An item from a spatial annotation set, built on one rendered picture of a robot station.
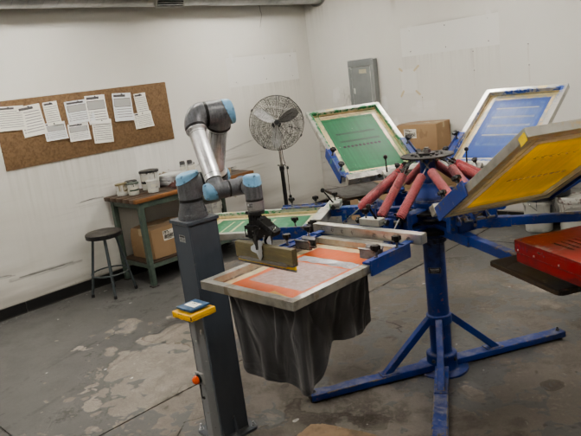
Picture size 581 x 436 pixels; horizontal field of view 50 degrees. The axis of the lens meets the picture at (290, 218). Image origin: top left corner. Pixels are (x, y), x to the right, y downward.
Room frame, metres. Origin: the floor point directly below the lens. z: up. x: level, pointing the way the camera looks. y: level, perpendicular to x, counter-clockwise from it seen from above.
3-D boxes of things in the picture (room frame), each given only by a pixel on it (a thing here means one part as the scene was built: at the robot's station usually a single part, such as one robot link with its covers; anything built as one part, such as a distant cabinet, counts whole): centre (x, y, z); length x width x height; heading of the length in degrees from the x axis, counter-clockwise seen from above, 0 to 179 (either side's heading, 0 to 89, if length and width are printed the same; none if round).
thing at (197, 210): (3.06, 0.48, 1.25); 0.15 x 0.15 x 0.10
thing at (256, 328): (2.52, 0.16, 0.74); 0.45 x 0.03 x 0.43; 44
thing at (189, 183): (3.06, 0.48, 1.37); 0.13 x 0.12 x 0.14; 112
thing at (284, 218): (3.71, 0.07, 1.05); 1.08 x 0.61 x 0.23; 74
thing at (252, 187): (2.57, 0.14, 1.40); 0.09 x 0.08 x 0.11; 22
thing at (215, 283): (2.72, -0.05, 0.97); 0.79 x 0.58 x 0.04; 134
